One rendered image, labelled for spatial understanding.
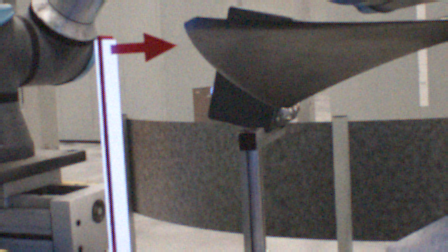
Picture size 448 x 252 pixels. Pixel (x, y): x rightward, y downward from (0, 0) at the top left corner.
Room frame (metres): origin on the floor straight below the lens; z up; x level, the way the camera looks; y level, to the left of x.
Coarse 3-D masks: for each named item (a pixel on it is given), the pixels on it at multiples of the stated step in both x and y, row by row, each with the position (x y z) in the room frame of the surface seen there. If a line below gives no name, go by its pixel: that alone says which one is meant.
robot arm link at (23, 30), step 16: (0, 16) 1.03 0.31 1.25; (16, 16) 1.10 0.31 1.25; (0, 32) 1.03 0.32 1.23; (16, 32) 1.06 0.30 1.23; (32, 32) 1.09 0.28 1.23; (0, 48) 1.03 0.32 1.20; (16, 48) 1.05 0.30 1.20; (32, 48) 1.08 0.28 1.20; (0, 64) 1.03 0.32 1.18; (16, 64) 1.05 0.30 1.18; (32, 64) 1.08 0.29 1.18; (0, 80) 1.02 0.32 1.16; (16, 80) 1.06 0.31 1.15
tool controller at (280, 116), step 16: (240, 16) 1.14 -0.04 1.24; (256, 16) 1.14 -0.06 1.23; (272, 16) 1.13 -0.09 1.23; (224, 80) 1.15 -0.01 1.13; (224, 96) 1.15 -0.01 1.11; (240, 96) 1.15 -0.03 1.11; (208, 112) 1.16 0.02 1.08; (224, 112) 1.15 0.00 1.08; (240, 112) 1.15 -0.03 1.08; (256, 112) 1.14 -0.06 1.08; (272, 112) 1.13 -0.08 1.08; (288, 112) 1.16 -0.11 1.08; (272, 128) 1.15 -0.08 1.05
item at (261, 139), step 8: (248, 128) 1.14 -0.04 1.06; (256, 128) 1.13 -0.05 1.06; (280, 128) 1.31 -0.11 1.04; (240, 136) 1.09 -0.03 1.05; (248, 136) 1.09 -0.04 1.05; (256, 136) 1.08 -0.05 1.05; (264, 136) 1.18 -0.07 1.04; (272, 136) 1.20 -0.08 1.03; (280, 136) 1.26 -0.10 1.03; (240, 144) 1.09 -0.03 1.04; (248, 144) 1.09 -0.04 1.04; (256, 144) 1.08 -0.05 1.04; (264, 144) 1.13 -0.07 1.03
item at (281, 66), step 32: (192, 32) 0.49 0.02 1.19; (224, 32) 0.48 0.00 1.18; (256, 32) 0.48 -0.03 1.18; (288, 32) 0.48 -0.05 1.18; (320, 32) 0.48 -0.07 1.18; (352, 32) 0.48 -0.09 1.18; (384, 32) 0.49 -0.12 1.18; (416, 32) 0.51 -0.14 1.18; (224, 64) 0.56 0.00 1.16; (256, 64) 0.57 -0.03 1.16; (288, 64) 0.58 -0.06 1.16; (320, 64) 0.58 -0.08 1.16; (352, 64) 0.60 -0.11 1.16; (256, 96) 0.64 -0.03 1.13; (288, 96) 0.65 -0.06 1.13
